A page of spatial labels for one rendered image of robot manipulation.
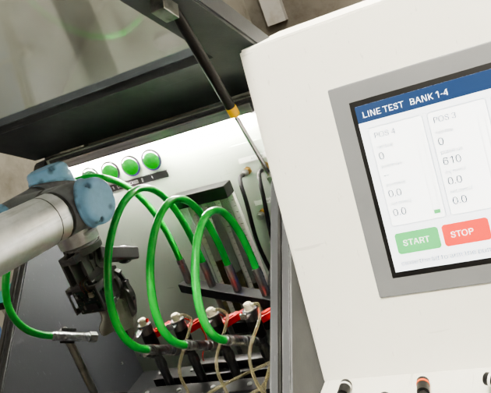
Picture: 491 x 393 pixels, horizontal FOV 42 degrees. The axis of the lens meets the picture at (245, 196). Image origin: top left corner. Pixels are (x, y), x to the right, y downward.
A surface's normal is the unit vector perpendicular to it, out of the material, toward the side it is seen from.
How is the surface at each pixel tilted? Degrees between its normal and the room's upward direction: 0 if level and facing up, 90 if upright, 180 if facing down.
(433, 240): 76
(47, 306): 90
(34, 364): 90
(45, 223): 85
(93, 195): 90
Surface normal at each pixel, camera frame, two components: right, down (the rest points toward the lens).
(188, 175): -0.35, 0.38
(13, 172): 0.90, -0.24
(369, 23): -0.42, 0.15
